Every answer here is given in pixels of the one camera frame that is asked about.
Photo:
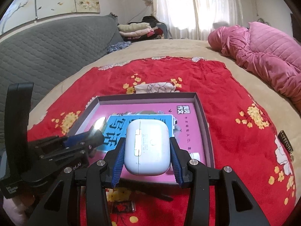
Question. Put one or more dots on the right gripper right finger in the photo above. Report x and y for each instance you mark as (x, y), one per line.
(234, 204)

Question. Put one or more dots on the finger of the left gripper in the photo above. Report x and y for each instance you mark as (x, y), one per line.
(56, 142)
(76, 155)

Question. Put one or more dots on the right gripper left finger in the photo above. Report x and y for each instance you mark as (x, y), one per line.
(61, 204)

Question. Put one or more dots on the white earbuds case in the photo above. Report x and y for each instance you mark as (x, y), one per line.
(147, 147)

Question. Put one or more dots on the small white pill bottle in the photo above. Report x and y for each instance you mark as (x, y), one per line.
(195, 156)

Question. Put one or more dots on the person's left hand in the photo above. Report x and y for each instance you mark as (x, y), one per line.
(15, 207)

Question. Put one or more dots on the red floral blanket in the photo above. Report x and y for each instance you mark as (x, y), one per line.
(242, 133)

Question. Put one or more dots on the pink Chinese workbook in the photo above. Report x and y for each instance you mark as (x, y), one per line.
(146, 128)

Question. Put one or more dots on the small red patterned lighter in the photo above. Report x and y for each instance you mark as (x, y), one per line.
(123, 207)

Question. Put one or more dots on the grey cardboard box tray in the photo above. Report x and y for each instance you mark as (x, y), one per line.
(146, 118)

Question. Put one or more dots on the grey quilted headboard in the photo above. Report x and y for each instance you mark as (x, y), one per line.
(51, 52)

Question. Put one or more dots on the beige bed sheet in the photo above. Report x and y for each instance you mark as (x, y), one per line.
(280, 111)

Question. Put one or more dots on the blue patterned cloth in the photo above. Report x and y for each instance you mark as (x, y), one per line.
(118, 46)

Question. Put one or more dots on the folded clothes pile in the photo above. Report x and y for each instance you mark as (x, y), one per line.
(149, 29)

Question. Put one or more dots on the pink quilted duvet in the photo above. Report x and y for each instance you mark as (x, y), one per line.
(264, 51)

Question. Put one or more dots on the white sheer curtain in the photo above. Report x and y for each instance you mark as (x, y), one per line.
(195, 19)

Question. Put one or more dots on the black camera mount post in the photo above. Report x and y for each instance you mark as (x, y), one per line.
(16, 120)

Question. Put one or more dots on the floral wall painting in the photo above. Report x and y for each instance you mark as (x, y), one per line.
(23, 11)

